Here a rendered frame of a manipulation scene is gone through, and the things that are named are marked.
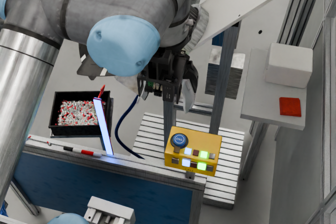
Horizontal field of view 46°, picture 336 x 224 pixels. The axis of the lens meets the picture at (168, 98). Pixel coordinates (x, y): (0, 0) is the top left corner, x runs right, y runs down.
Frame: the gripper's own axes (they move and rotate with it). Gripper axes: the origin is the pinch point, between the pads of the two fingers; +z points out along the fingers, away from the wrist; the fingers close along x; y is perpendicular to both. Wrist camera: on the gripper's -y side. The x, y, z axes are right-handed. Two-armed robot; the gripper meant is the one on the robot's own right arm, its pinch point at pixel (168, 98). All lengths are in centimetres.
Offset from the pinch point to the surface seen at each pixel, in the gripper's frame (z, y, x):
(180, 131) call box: 40.8, -18.0, -0.3
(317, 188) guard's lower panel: 56, -17, 46
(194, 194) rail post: 73, -13, 7
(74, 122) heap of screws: 63, -26, -43
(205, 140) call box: 40.8, -16.7, 7.7
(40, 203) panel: 131, -14, -71
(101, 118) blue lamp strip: 38.5, -15.3, -24.7
